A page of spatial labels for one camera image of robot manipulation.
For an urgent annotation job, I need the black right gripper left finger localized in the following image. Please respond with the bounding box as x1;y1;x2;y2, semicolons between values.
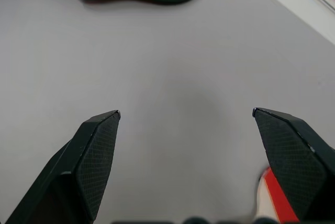
0;109;121;224

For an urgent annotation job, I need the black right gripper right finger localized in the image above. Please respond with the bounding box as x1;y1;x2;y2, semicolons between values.
252;107;335;221

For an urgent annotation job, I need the red and white object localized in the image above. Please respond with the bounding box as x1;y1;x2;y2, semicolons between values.
252;165;300;224

